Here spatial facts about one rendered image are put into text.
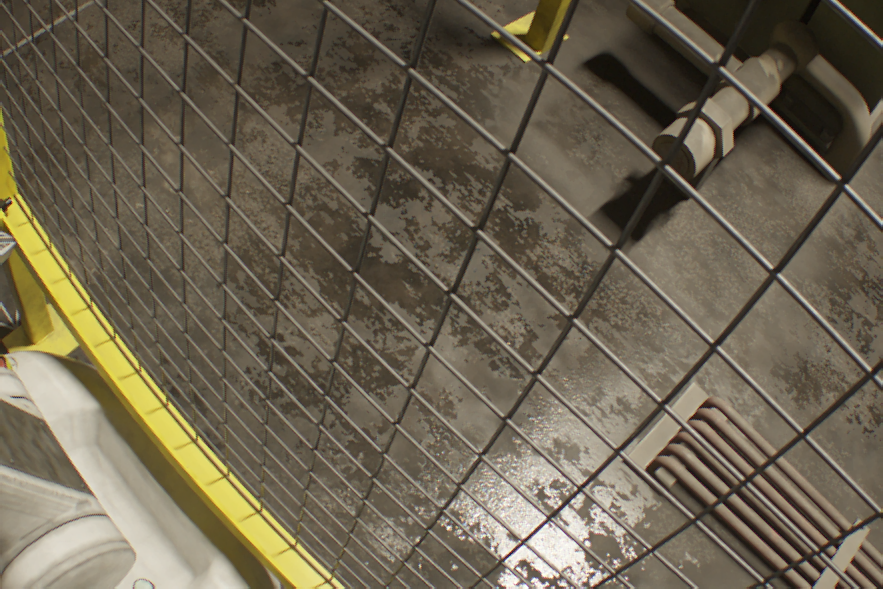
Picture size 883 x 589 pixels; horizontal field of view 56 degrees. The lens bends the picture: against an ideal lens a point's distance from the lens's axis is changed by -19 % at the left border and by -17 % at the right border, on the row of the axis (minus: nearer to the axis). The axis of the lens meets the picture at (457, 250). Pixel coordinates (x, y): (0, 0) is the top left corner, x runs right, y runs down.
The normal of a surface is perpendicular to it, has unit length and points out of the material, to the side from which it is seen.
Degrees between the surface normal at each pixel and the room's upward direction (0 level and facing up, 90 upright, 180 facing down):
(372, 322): 0
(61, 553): 7
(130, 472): 69
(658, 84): 0
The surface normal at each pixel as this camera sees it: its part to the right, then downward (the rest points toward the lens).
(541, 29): -0.68, 0.51
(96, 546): 0.55, -0.77
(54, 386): 0.23, -0.68
